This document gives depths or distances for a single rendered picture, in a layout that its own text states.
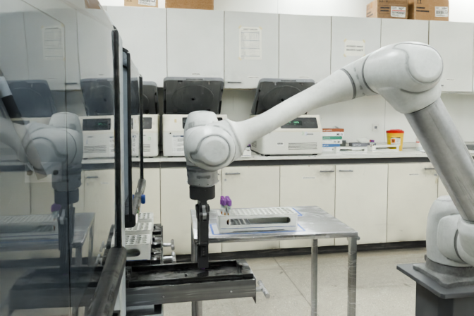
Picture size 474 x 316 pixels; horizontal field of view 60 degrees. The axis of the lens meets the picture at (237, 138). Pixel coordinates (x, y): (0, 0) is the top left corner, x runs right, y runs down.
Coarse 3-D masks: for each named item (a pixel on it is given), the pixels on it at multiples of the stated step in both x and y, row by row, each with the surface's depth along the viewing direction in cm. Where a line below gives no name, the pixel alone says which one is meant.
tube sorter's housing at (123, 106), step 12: (120, 36) 94; (120, 48) 93; (120, 60) 93; (120, 72) 93; (120, 84) 93; (120, 96) 93; (120, 108) 92; (120, 288) 92; (120, 300) 92; (132, 312) 105; (144, 312) 105; (156, 312) 105
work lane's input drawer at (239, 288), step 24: (168, 264) 118; (192, 264) 118; (216, 264) 120; (240, 264) 115; (144, 288) 105; (168, 288) 106; (192, 288) 107; (216, 288) 108; (240, 288) 109; (264, 288) 116
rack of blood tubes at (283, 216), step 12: (228, 216) 149; (240, 216) 149; (252, 216) 150; (264, 216) 150; (276, 216) 151; (288, 216) 152; (228, 228) 149; (252, 228) 150; (264, 228) 151; (276, 228) 151; (288, 228) 152
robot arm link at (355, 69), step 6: (360, 60) 120; (348, 66) 122; (354, 66) 121; (360, 66) 118; (348, 72) 120; (354, 72) 120; (360, 72) 118; (354, 78) 120; (360, 78) 118; (354, 84) 120; (360, 84) 120; (366, 84) 117; (360, 90) 121; (366, 90) 120; (360, 96) 124
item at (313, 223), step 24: (192, 216) 173; (216, 216) 173; (312, 216) 173; (192, 240) 184; (216, 240) 142; (240, 240) 143; (264, 240) 145; (312, 240) 192; (312, 264) 193; (312, 288) 193; (192, 312) 185; (312, 312) 194
